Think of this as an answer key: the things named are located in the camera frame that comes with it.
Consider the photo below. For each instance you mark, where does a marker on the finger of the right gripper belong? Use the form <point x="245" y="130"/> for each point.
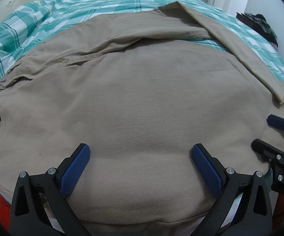
<point x="280" y="122"/>
<point x="266" y="151"/>

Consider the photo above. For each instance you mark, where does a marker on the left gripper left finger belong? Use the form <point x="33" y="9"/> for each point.
<point x="28" y="216"/>

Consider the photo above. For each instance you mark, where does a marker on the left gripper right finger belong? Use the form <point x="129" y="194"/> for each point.
<point x="242" y="206"/>

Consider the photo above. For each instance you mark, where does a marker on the dark clothes pile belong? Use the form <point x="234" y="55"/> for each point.
<point x="262" y="27"/>

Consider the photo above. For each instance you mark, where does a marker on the teal white plaid bedspread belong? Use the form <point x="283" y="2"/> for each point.
<point x="34" y="22"/>

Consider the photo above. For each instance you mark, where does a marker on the beige khaki pants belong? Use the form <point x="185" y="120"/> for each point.
<point x="140" y="89"/>

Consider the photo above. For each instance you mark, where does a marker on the dark wooden side table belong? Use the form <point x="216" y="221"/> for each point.
<point x="244" y="20"/>

